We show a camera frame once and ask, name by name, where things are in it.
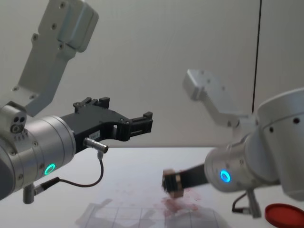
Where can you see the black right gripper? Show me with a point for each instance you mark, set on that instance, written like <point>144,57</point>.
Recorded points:
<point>193,177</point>

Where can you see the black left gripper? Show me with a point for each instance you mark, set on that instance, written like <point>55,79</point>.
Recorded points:
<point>95,121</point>

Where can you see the brown block with dark bristles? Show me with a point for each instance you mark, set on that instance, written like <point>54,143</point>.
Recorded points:
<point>178,187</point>

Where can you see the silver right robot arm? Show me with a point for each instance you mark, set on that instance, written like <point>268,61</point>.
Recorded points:
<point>266,147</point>

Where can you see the clear plastic sheet with grid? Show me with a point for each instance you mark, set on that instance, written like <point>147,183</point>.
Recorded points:
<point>133,216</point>

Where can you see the red round lid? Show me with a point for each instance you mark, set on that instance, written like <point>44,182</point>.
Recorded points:
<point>285,215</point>

